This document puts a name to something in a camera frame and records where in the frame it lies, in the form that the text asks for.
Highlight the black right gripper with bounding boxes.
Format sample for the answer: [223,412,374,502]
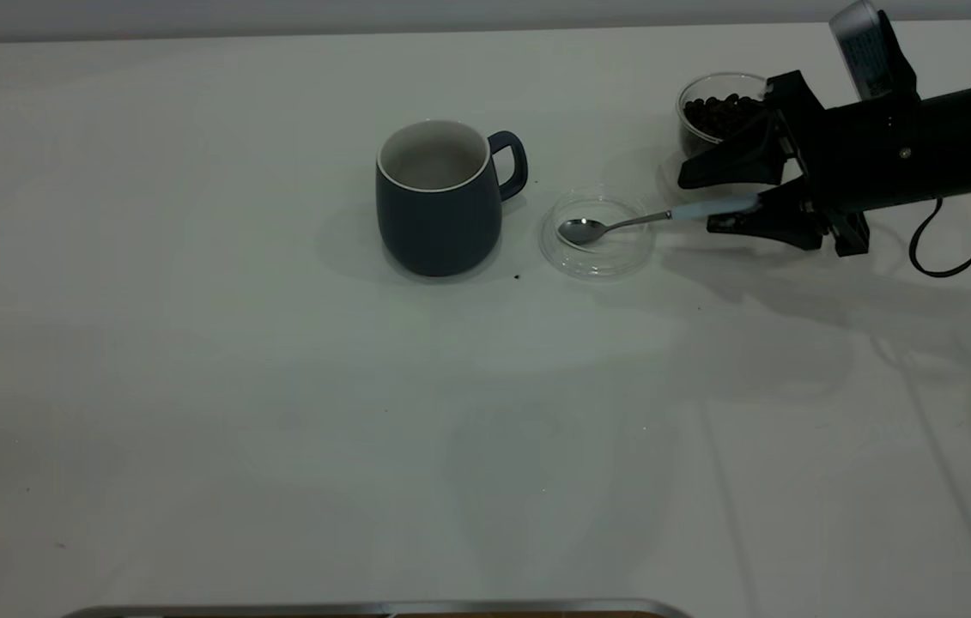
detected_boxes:
[677,70,938,258]

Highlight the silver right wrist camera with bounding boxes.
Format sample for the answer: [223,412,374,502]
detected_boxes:
[828,0,919,103]

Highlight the dark blue-grey ceramic mug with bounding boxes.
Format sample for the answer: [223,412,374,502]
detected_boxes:
[375,118,530,279]

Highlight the clear double-wall glass cup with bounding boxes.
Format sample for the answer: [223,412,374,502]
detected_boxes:
[657,71,782,208]

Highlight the dark coffee beans pile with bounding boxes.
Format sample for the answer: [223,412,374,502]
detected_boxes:
[683,93,768,148]

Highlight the metal spoon light blue handle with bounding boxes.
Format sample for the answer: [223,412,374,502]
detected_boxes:
[557,196,762,248]

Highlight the clear glass saucer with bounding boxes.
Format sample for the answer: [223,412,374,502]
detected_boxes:
[538,193,657,281]

